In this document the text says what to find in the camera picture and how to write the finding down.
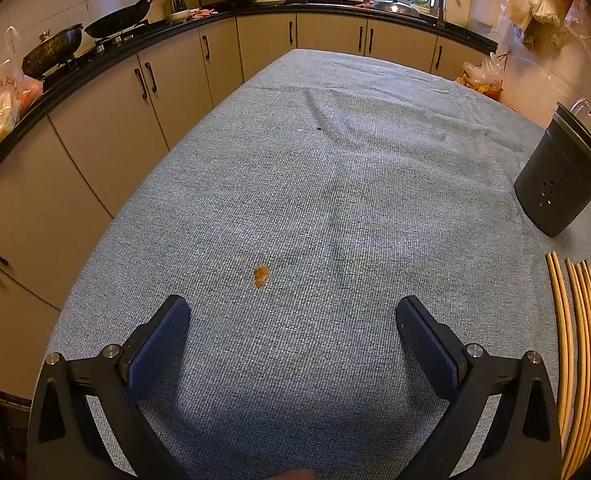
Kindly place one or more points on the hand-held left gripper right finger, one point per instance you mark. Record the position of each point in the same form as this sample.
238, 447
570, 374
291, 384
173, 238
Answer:
428, 345

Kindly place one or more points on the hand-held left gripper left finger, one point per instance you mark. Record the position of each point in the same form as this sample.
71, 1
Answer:
158, 345

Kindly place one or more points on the row of bamboo chopsticks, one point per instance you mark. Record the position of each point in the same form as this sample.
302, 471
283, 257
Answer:
588, 360

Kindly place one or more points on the black utensil holder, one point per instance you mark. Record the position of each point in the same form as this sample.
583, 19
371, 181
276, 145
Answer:
555, 195

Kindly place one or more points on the blue tablecloth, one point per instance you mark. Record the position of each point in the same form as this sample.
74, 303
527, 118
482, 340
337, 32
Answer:
325, 185

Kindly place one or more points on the beige base cabinets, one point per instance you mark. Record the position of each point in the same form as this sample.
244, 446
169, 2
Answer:
100, 125

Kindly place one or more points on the bagged bin on floor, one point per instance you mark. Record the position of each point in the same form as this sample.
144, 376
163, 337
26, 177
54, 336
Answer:
485, 77

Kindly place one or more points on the gas stove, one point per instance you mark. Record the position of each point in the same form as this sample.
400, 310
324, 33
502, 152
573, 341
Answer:
105, 42

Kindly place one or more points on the wok with glass lid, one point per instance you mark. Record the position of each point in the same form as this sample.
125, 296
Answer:
50, 55

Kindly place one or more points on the black wok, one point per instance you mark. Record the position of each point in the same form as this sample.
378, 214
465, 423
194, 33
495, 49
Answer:
117, 20

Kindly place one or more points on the white bowl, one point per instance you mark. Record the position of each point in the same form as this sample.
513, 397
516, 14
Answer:
178, 16

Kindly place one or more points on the pink dishcloth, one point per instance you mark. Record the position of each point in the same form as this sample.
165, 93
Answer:
205, 12

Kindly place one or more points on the steel wok lid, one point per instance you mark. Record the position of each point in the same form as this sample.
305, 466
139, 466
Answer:
395, 7

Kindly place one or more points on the steel kettle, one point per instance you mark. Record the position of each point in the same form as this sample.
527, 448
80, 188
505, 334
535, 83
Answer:
178, 2

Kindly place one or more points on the black kitchen countertop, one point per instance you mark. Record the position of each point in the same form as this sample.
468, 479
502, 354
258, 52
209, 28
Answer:
325, 8

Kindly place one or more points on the white hanging plastic bags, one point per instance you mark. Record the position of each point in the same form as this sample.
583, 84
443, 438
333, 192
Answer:
543, 2

